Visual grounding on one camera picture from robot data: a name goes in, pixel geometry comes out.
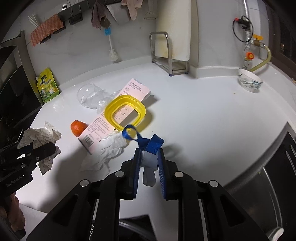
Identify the person's left hand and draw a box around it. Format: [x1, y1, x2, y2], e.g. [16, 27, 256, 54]
[0, 191, 26, 232]

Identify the blue strap with white clip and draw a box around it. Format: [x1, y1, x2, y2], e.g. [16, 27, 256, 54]
[122, 125, 165, 187]

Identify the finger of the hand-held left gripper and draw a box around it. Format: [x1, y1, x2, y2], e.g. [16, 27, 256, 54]
[0, 143, 28, 156]
[22, 142, 60, 166]

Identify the steel sink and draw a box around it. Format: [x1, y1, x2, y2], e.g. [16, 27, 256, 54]
[222, 123, 296, 241]

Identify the white patterned bowl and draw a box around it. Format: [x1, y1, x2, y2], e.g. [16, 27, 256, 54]
[238, 68, 263, 93]

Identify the black wall rack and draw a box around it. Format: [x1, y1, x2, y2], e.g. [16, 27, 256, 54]
[39, 0, 97, 44]

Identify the printed paper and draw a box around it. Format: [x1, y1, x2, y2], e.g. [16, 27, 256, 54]
[17, 121, 62, 176]

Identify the yellow green hose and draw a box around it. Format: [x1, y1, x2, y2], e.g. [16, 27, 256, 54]
[249, 45, 271, 72]

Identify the yellow handled gas valve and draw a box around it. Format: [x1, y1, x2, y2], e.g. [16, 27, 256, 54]
[251, 34, 265, 47]

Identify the dark window frame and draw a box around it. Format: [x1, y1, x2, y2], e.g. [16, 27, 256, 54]
[266, 0, 296, 67]

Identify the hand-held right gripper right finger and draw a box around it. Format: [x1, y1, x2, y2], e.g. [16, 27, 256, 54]
[157, 148, 270, 241]

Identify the pink cardboard box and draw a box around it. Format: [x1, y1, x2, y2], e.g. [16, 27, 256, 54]
[78, 78, 152, 154]

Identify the metal cutting board rack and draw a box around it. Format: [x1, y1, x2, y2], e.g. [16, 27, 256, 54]
[149, 32, 190, 77]

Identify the white cutting board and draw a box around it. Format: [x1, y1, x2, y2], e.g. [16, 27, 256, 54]
[155, 0, 199, 62]

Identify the black cable loop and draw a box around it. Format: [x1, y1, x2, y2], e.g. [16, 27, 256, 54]
[233, 16, 251, 43]

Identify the orange tangerine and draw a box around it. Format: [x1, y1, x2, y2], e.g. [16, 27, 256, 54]
[71, 120, 89, 137]

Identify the white chopsticks bundle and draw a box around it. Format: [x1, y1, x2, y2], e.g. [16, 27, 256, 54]
[28, 14, 43, 29]

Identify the yellow green pouch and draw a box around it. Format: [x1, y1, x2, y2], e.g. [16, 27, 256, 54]
[35, 68, 60, 104]

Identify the pink cloth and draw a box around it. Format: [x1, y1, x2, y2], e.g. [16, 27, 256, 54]
[121, 0, 144, 21]

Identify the clear plastic container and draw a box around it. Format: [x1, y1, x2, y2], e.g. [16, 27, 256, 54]
[77, 82, 109, 109]

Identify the crumpled clear plastic wrap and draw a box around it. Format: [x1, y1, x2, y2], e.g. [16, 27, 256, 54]
[96, 89, 122, 114]

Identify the metal pipe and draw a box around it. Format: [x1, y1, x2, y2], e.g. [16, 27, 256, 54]
[242, 0, 252, 42]

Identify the dark stove appliance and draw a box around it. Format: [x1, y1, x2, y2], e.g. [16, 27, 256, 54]
[0, 31, 42, 139]

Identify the orange capped regulator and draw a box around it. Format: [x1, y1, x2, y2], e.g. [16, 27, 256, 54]
[243, 51, 254, 67]

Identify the brown rag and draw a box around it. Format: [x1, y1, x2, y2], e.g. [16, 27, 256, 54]
[91, 2, 107, 30]

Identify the white blue bottle brush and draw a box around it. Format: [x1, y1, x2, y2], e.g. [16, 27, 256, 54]
[104, 27, 119, 62]

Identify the crumpled white tissue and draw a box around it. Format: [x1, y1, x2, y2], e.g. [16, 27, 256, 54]
[80, 132, 128, 173]

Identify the yellow ring lid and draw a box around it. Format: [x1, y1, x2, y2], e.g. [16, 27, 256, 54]
[104, 95, 147, 132]

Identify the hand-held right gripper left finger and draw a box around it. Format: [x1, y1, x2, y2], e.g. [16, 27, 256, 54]
[25, 148, 141, 241]

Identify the orange sponge cloth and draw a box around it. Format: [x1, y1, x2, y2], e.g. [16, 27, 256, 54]
[31, 14, 65, 47]

